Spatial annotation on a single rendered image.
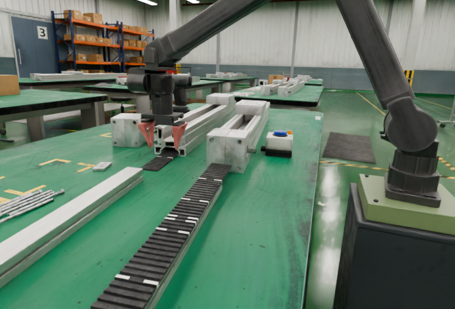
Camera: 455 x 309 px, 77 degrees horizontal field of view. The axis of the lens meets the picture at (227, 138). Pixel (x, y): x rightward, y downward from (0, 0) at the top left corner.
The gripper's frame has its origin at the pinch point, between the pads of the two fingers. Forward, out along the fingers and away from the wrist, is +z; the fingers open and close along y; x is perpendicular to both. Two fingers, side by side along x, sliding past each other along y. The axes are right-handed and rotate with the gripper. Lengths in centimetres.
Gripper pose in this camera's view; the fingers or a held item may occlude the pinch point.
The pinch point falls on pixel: (163, 145)
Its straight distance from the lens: 83.0
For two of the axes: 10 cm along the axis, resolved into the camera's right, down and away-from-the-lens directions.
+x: -2.1, 2.3, -9.5
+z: -0.2, 9.7, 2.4
